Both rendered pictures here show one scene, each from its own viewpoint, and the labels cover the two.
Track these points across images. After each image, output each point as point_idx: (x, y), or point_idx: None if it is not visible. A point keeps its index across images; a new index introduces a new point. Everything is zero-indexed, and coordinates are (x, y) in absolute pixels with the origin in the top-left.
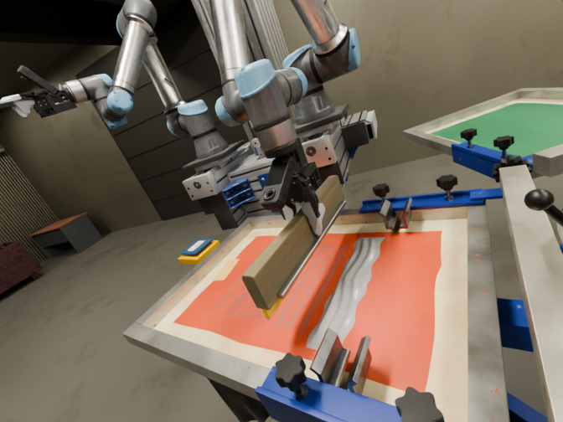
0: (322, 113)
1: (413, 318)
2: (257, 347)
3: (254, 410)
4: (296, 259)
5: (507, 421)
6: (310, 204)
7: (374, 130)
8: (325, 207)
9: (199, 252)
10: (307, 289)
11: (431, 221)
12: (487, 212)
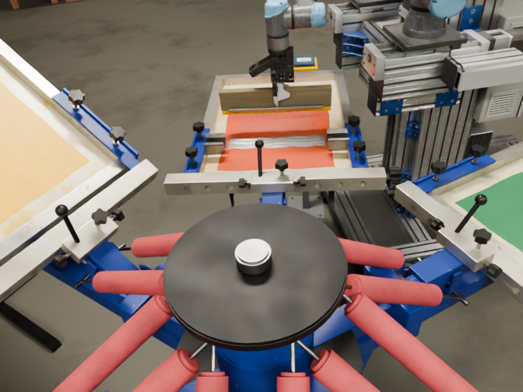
0: (412, 33)
1: (254, 164)
2: (226, 125)
3: None
4: (250, 104)
5: None
6: None
7: (462, 82)
8: (298, 97)
9: (300, 66)
10: (268, 128)
11: (347, 162)
12: None
